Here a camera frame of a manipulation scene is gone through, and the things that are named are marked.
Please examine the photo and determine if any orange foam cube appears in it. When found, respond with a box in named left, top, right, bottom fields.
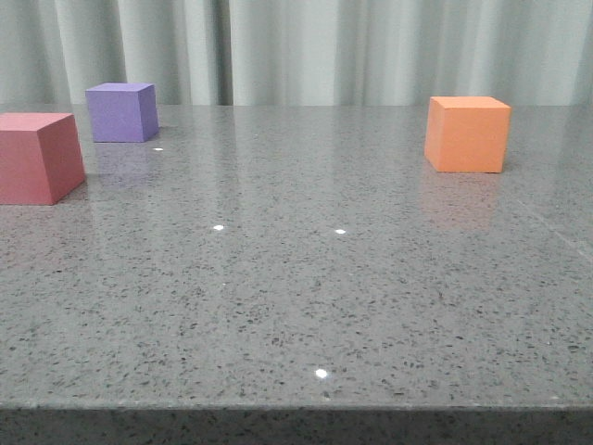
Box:
left=424, top=96, right=511, bottom=173

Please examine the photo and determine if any pale green curtain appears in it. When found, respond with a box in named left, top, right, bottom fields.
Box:
left=1, top=1, right=592, bottom=106

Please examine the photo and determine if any purple foam cube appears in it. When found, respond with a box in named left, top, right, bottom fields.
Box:
left=85, top=83, right=159, bottom=143

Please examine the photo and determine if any red foam cube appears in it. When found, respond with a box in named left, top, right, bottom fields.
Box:
left=1, top=112, right=85, bottom=205

